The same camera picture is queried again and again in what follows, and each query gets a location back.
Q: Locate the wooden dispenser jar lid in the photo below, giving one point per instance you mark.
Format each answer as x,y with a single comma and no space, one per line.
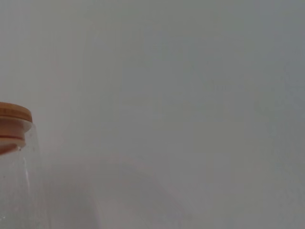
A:
12,114

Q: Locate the clear glass drink dispenser jar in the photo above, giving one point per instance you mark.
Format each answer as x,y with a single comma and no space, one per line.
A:
14,190

